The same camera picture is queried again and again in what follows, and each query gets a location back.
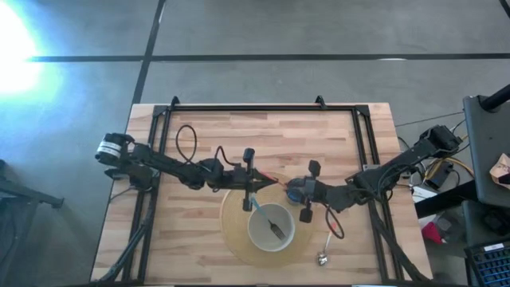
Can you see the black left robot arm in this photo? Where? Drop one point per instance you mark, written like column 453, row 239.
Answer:
column 167, row 165

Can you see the brown crumpled paper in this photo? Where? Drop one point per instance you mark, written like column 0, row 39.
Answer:
column 500, row 169

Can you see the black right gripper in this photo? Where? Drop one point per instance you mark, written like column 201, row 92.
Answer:
column 311, row 191

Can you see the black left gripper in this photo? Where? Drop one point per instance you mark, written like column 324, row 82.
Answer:
column 245, row 179

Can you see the black floor stand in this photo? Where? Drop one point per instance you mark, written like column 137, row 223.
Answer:
column 40, row 197

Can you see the grey ceramic bowl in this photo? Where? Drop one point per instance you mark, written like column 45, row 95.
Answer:
column 263, row 239

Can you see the black power box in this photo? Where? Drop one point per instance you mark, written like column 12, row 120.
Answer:
column 438, row 175

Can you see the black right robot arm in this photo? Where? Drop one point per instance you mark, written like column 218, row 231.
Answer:
column 398, row 163

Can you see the black angled bar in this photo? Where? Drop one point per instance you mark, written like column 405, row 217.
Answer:
column 438, row 203

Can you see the black metal table frame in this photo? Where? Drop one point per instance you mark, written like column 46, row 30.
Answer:
column 259, row 107

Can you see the black backlit keyboard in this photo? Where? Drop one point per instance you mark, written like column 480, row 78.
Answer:
column 490, row 267

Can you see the black pole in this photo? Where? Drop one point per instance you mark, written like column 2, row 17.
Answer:
column 498, row 99

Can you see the red object on floor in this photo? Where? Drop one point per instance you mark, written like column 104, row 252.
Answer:
column 431, row 233

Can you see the white paper on floor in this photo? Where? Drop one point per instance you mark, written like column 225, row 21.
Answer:
column 420, row 195

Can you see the round yellow woven placemat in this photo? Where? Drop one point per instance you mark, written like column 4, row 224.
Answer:
column 231, row 223

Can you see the blue mesh cup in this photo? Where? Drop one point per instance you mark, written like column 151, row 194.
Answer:
column 294, row 194

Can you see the dark grey side table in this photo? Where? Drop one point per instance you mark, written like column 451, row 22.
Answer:
column 490, row 135

